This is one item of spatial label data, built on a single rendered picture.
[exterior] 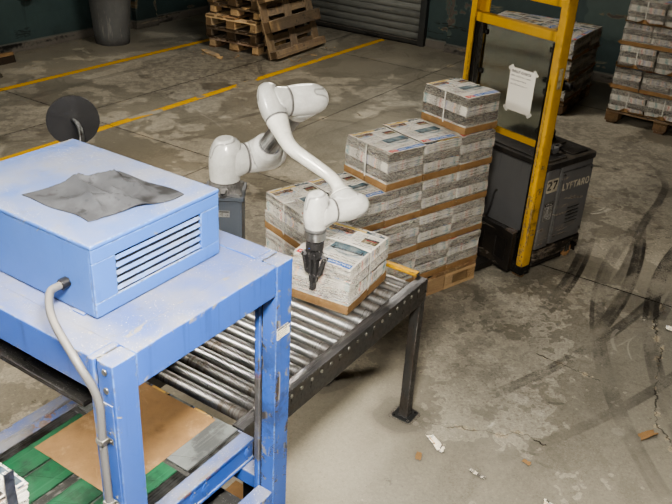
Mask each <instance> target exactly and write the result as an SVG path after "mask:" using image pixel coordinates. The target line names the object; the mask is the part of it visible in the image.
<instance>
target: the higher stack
mask: <svg viewBox="0 0 672 504"><path fill-rule="evenodd" d="M500 96H501V92H498V91H496V90H493V89H491V88H487V87H484V86H480V84H475V83H473V82H470V81H467V80H464V79H461V78H451V79H446V80H440V81H435V82H430V83H426V85H425V92H424V97H423V110H422V111H423V112H424V113H427V114H429V115H432V116H434V117H437V118H440V119H442V122H443V120H445V121H447V122H450V123H452V124H455V125H457V126H460V127H463V128H469V127H474V126H478V125H482V124H487V123H491V122H495V121H497V119H498V113H499V110H498V107H499V101H500ZM423 120H424V121H426V122H428V123H430V124H433V125H435V126H437V127H440V128H442V129H444V130H446V131H449V132H451V133H453V134H455V135H458V136H459V137H461V138H462V139H461V140H462V141H461V146H460V152H459V155H460V157H459V160H458V162H459V163H458V164H459V165H462V164H466V163H470V162H473V161H477V160H481V159H485V158H488V157H491V155H492V152H493V151H492V150H493V146H494V144H495V143H494V142H495V131H496V130H495V129H493V128H492V129H488V130H484V131H480V132H476V133H472V134H468V135H462V134H460V133H457V132H455V131H452V130H450V129H447V128H445V127H442V126H440V125H437V124H435V123H432V122H430V121H427V120H425V119H423ZM489 166H490V164H485V165H481V166H478V167H474V168H470V169H467V170H463V171H460V172H459V171H458V172H457V176H456V177H457V178H456V182H455V183H456V184H455V189H456V194H455V195H456V196H455V198H454V199H456V200H457V199H460V198H463V197H466V196H469V195H473V194H476V193H479V192H483V191H486V189H487V186H488V175H489V172H488V171H489ZM484 199H485V198H484V197H482V198H479V199H476V200H472V201H469V202H466V203H463V204H460V205H456V204H455V205H456V206H455V205H454V206H452V207H453V208H454V210H453V214H452V220H451V224H452V225H451V229H450V233H452V232H455V231H458V230H461V229H464V228H467V227H470V226H473V225H476V224H479V223H481V221H482V217H483V216H482V215H483V214H482V213H484V206H485V205H484V201H485V200H484ZM480 234H481V230H480V229H477V230H475V231H472V232H469V233H466V234H463V235H460V236H457V237H454V238H451V239H448V255H447V257H446V258H447V260H446V264H447V265H448V264H450V263H453V262H456V261H458V260H461V259H464V258H467V257H470V256H472V255H475V254H476V253H477V250H478V249H477V248H478V241H479V237H480ZM475 265H476V260H473V261H470V262H467V263H465V264H462V265H459V266H457V267H454V268H451V269H449V270H445V271H443V272H444V274H445V277H444V284H443V290H444V289H447V288H449V287H452V286H454V285H457V284H459V283H462V282H465V281H467V280H470V279H472V278H474V270H475Z"/></svg>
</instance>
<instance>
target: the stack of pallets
mask: <svg viewBox="0 0 672 504"><path fill-rule="evenodd" d="M207 2H209V5H210V12H209V13H205V17H206V36H209V39H210V45H209V46H210V47H218V46H222V45H225V44H229V50H230V51H235V52H240V51H243V50H246V49H249V48H252V55H254V56H260V55H263V54H266V53H267V50H266V49H264V45H265V42H264V38H265V35H263V33H262V29H261V25H260V23H262V22H261V19H259V9H258V8H257V6H256V2H255V0H207ZM280 5H282V2H280V3H276V4H272V5H268V6H266V8H267V9H268V8H272V7H276V6H280ZM222 7H224V8H222ZM305 10H306V7H303V8H300V9H296V10H292V14H295V13H299V12H303V11H305ZM284 16H285V14H284V13H281V14H277V15H274V16H270V17H269V21H270V20H274V19H277V18H281V17H284ZM218 19H219V20H218ZM218 30H219V31H218Z"/></svg>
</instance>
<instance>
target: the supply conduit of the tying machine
mask: <svg viewBox="0 0 672 504"><path fill-rule="evenodd" d="M70 286H71V282H70V279H69V278H68V277H66V276H64V277H62V278H60V279H58V280H57V283H55V284H52V285H50V286H49V287H48V288H47V290H46V292H45V299H44V302H45V310H46V315H47V318H48V321H49V324H50V326H51V328H52V330H53V332H54V334H55V335H56V337H57V339H58V341H59V342H60V344H61V346H62V347H63V349H64V350H65V352H66V354H67V355H68V357H69V359H70V360H71V362H72V364H73V365H74V367H75V369H76V370H77V372H78V374H79V375H80V377H81V378H82V380H83V381H84V383H85V384H86V386H87V388H88V389H89V391H90V393H91V396H92V398H93V401H94V404H95V408H96V416H97V432H98V437H97V438H96V439H95V440H96V444H98V445H99V452H100V461H101V469H102V478H103V486H104V495H105V500H104V501H103V504H120V502H118V501H117V500H115V499H114V498H113V491H112V482H111V473H110V464H109V454H108V445H107V444H108V443H110V444H111V445H113V446H114V440H113V439H111V438H109V437H108V436H107V434H106V419H105V407H104V403H103V399H102V396H101V393H100V391H99V389H98V387H97V385H96V383H95V381H94V379H93V378H92V376H91V375H90V373H89V372H88V370H87V369H86V367H85V366H84V364H83V362H82V361H81V359H80V357H79V355H78V354H77V352H76V350H75V349H74V347H73V346H72V344H71V342H70V341H69V339H68V337H67V336H66V334H65V332H64V331H63V329H62V327H61V325H60V323H59V321H58V319H57V316H56V314H55V310H54V303H53V298H54V293H55V292H57V291H59V290H65V289H67V288H69V287H70Z"/></svg>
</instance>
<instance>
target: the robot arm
mask: <svg viewBox="0 0 672 504"><path fill-rule="evenodd" d="M328 102H329V96H328V93H327V91H326V89H325V88H323V86H320V85H318V84H314V83H300V84H293V85H289V86H276V84H274V83H271V82H264V83H262V84H261V85H259V87H258V90H257V103H258V107H259V110H260V113H261V115H262V117H263V119H264V121H265V123H266V125H267V126H268V130H267V131H266V133H262V134H259V135H258V136H257V137H255V138H253V139H252V140H250V141H249V142H245V143H240V141H239V140H238V139H237V138H235V137H233V136H230V135H222V136H219V137H217V138H216V139H215V140H214V141H213V143H212V145H211V148H210V152H209V176H210V180H209V186H211V187H214V188H217V189H218V190H219V192H218V196H220V198H225V197H226V196H234V197H242V187H243V185H244V181H243V180H240V176H243V175H245V174H246V173H257V172H264V171H269V170H273V169H276V168H278V167H279V166H281V165H282V164H283V163H284V162H285V159H286V156H287V154H288V155H289V156H290V157H292V158H293V159H294V160H296V161H297V162H299V163H300V164H302V165H303V166H305V167H306V168H308V169H309V170H311V171H312V172H314V173H315V174H317V175H318V176H320V177H321V178H322V179H324V180H325V181H326V182H327V183H328V184H329V185H330V187H331V190H332V194H331V195H330V198H329V197H328V195H327V194H326V193H325V192H324V191H322V190H313V191H311V192H309V193H308V194H307V196H306V199H305V203H304V210H303V220H304V224H305V227H304V230H305V232H304V238H305V240H306V249H304V250H302V251H301V252H300V253H301V255H302V258H303V264H304V270H305V273H308V275H309V281H310V286H309V290H311V291H313V290H314V289H316V283H317V282H318V277H320V276H321V275H322V274H323V270H324V267H325V264H326V261H327V260H328V257H325V256H324V253H323V248H324V241H325V239H326V230H327V228H326V227H327V226H328V225H330V224H332V223H335V222H346V221H350V220H354V219H357V218H359V217H362V216H363V215H364V214H365V213H366V212H367V211H368V209H369V200H368V198H367V197H366V196H365V195H364V194H362V193H357V192H355V191H354V190H353V189H352V188H351V187H347V186H346V185H345V184H344V182H343V181H342V179H341V178H340V177H339V176H338V175H337V174H336V173H335V172H334V171H333V170H332V169H331V168H329V167H328V166H327V165H325V164H324V163H322V162H321V161H320V160H318V159H317V158H316V157H314V156H313V155H312V154H310V153H309V152H308V151H306V150H305V149H304V148H302V147H301V146H300V145H299V144H298V143H297V142H296V141H295V139H294V138H293V135H292V132H293V131H294V130H295V128H296V127H297V126H298V125H299V123H300V122H303V121H306V120H307V119H309V118H311V117H312V116H314V115H316V114H318V113H320V112H322V111H323V110H325V109H326V107H327V105H328ZM320 258H322V259H321V263H320V266H319V261H320Z"/></svg>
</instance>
